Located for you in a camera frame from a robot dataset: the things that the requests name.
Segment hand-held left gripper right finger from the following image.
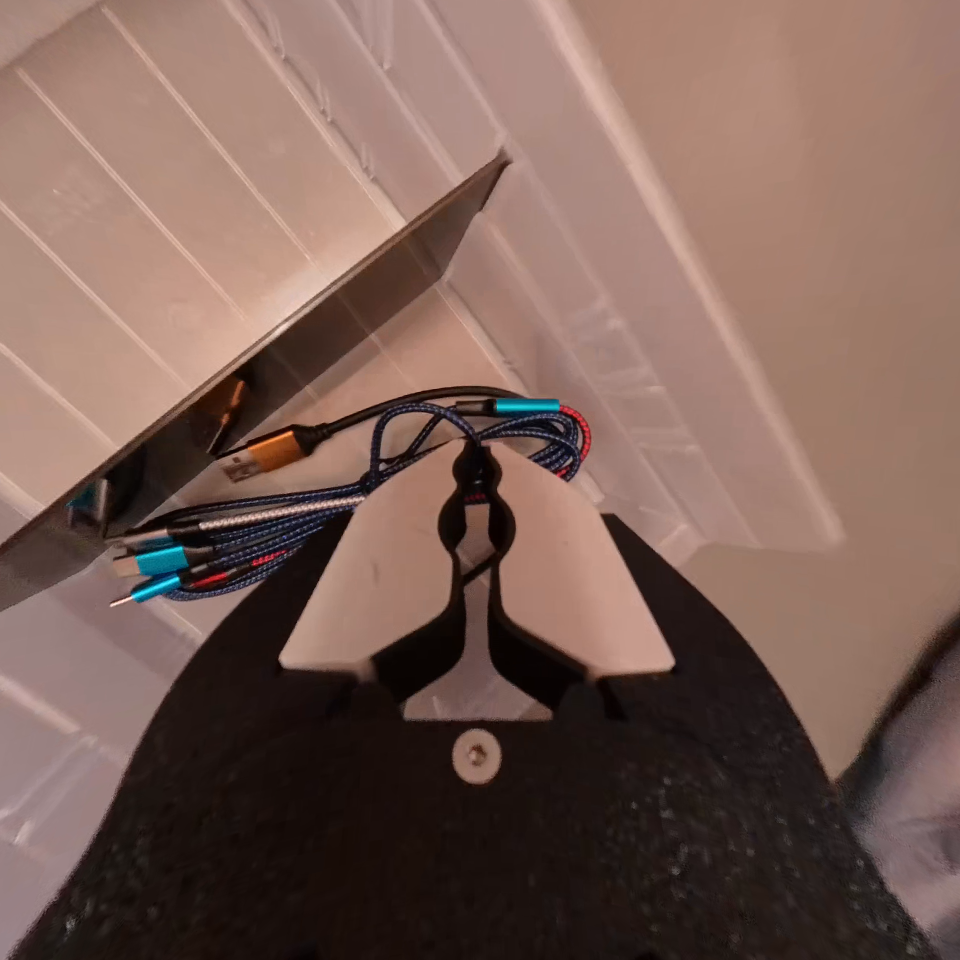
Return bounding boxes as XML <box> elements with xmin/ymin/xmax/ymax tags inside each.
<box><xmin>478</xmin><ymin>442</ymin><xmax>676</xmax><ymax>712</ymax></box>

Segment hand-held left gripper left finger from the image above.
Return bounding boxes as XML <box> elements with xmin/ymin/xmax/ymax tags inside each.
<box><xmin>279</xmin><ymin>441</ymin><xmax>472</xmax><ymax>705</ymax></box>

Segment grey braided cable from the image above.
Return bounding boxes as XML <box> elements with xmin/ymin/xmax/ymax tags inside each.
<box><xmin>105</xmin><ymin>491</ymin><xmax>370</xmax><ymax>556</ymax></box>

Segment blue braided usb cable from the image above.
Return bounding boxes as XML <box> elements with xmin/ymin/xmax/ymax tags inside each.
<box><xmin>108</xmin><ymin>399</ymin><xmax>595</xmax><ymax>609</ymax></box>

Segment black cable with gold plug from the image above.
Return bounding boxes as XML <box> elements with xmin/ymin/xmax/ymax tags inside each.
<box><xmin>217</xmin><ymin>386</ymin><xmax>526</xmax><ymax>489</ymax></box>

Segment clear plastic storage box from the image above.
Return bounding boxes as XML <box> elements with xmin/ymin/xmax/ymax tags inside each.
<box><xmin>0</xmin><ymin>0</ymin><xmax>849</xmax><ymax>849</ymax></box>

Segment shiny metal divider plate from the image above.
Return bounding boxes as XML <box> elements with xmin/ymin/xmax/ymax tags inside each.
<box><xmin>0</xmin><ymin>150</ymin><xmax>515</xmax><ymax>612</ymax></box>

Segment dark cloth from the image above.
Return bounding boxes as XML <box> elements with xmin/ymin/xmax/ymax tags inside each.
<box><xmin>832</xmin><ymin>611</ymin><xmax>960</xmax><ymax>946</ymax></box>

